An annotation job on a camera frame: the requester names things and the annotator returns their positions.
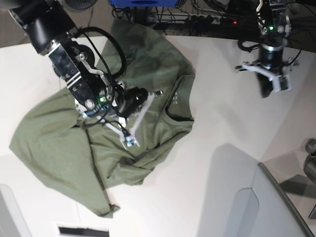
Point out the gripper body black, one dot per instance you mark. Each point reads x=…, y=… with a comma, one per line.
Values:
x=129, y=100
x=271, y=58

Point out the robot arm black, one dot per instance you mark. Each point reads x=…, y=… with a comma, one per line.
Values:
x=275, y=27
x=52, y=32

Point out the black power strip red light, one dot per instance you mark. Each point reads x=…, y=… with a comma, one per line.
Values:
x=207, y=20

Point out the blue box with oval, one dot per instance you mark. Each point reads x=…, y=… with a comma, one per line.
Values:
x=143, y=3

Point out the black fan base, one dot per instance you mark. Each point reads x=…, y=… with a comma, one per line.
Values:
x=80, y=4

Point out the grey metal stand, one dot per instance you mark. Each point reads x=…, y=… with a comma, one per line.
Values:
x=294, y=179

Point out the white label with black strip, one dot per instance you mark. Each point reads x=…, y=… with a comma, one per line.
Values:
x=77, y=231

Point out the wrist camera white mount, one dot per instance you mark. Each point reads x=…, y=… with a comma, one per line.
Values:
x=281, y=81
x=126, y=128

